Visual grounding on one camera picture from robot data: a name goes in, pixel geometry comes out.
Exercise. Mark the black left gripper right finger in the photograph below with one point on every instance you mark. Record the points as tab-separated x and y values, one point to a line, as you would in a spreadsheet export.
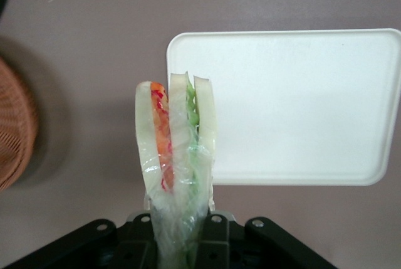
217	228

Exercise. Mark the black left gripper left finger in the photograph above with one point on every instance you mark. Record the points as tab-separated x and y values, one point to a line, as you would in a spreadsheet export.
141	225

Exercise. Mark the plastic-wrapped triangle sandwich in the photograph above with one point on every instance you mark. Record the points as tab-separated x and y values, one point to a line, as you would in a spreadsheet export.
178	156

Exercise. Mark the beige rectangular tray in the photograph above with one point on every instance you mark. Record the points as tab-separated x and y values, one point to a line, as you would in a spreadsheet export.
297	109

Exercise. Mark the round brown wicker basket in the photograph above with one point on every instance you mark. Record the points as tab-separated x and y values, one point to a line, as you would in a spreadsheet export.
15	124

